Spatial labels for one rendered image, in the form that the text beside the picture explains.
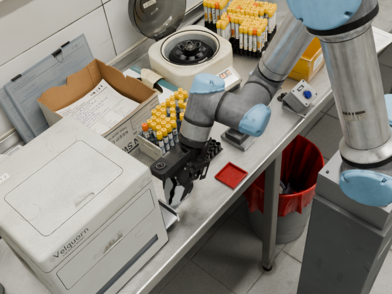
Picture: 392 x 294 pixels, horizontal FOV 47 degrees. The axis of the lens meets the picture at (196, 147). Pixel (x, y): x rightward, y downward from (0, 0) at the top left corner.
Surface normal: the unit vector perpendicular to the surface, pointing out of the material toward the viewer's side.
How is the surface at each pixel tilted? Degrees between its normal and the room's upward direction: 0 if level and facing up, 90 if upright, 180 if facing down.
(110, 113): 2
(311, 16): 82
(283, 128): 0
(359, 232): 90
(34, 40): 90
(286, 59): 98
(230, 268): 0
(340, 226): 90
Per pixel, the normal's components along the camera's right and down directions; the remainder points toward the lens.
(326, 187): -0.66, 0.60
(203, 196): -0.09, -0.67
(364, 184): -0.43, 0.76
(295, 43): -0.16, 0.82
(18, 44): 0.75, 0.44
